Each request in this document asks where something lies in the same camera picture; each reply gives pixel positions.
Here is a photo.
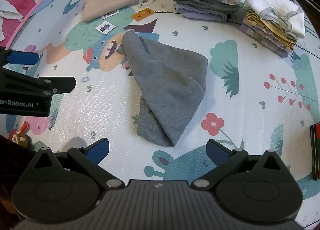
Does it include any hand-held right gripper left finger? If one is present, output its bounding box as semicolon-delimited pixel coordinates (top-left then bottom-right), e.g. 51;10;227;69
34;138;125;190

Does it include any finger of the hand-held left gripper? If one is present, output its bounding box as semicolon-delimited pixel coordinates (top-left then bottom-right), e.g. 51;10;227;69
0;67;77;95
0;48;40;66

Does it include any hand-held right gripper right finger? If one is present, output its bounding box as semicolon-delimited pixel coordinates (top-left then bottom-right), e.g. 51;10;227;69
191;139;288;190

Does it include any grey knit garment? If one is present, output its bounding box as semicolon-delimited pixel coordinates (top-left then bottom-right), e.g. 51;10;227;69
118;30;209;148

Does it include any stack of yellow pastel clothes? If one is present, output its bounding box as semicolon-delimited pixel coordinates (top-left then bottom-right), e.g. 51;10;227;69
239;0;307;58

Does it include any white crumpled cloth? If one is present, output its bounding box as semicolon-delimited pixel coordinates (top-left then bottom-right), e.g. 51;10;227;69
0;0;24;41

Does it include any beige folded garment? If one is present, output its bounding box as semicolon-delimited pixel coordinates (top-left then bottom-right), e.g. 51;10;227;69
82;0;137;22

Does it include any dark striped cloth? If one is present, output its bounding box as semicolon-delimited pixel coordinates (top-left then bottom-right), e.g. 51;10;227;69
309;123;320;182

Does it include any orange paper tag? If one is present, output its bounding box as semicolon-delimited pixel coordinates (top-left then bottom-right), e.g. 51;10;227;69
131;8;154;21

